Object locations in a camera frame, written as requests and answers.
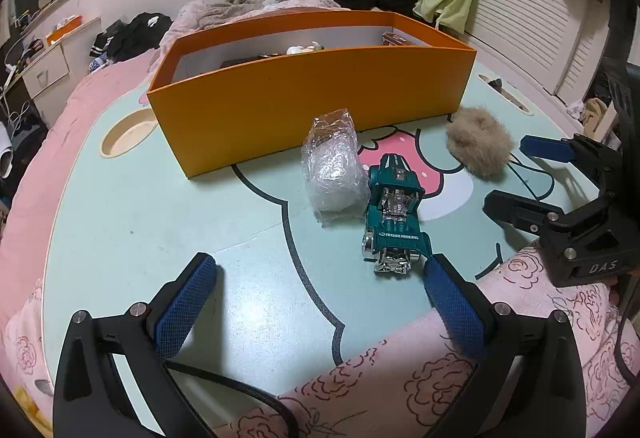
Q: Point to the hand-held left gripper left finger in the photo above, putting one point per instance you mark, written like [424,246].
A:
[185,303]

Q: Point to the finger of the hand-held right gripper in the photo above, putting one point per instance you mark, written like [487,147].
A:
[542,147]
[525,213]

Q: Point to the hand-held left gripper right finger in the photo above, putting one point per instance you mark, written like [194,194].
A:
[452,303]

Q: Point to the brown fur pompom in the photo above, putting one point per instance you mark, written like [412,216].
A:
[477,140]

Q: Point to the teal toy car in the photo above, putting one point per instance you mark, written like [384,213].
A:
[395,230]

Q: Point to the clear plastic bag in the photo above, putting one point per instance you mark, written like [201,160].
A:
[332,167]

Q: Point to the orange cardboard box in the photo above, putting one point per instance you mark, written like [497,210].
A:
[300,107]

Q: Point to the mint green cartoon desktop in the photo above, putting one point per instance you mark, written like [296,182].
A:
[150,228]

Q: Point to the crumpled beige cloth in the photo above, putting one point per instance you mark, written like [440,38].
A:
[594,115]

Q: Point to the pink floral cloth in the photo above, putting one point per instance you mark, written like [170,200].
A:
[400,383]

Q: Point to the white louvered door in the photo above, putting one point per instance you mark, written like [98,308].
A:
[540,27]

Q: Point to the yellow cloth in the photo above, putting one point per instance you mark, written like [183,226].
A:
[32,413]

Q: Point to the pink bed blanket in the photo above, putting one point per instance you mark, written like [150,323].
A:
[40,178]

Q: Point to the white drawer cabinet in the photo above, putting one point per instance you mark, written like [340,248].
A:
[50,67]

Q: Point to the black striped clothes pile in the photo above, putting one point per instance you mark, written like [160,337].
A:
[135,35]

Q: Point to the crumpled pink fleece blanket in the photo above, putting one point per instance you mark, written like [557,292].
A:
[210,15]

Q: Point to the small orange box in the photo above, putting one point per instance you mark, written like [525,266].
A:
[62,31]

